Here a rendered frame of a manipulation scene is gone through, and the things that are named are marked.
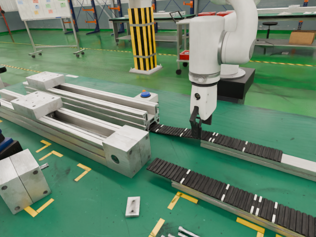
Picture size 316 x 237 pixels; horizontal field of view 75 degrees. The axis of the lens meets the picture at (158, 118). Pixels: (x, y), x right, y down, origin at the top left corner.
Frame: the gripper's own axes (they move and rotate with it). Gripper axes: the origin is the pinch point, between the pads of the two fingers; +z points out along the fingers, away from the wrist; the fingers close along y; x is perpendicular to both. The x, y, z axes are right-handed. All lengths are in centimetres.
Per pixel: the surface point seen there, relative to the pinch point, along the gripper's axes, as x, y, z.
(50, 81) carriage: 76, -2, -5
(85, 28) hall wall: 960, 744, 73
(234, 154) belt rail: -11.3, -1.9, 5.1
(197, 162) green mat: -2.6, -9.4, 6.2
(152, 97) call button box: 28.0, 13.2, 0.2
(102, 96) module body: 46.6, 2.4, -1.2
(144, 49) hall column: 213, 257, 40
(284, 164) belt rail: -23.9, -1.9, 3.9
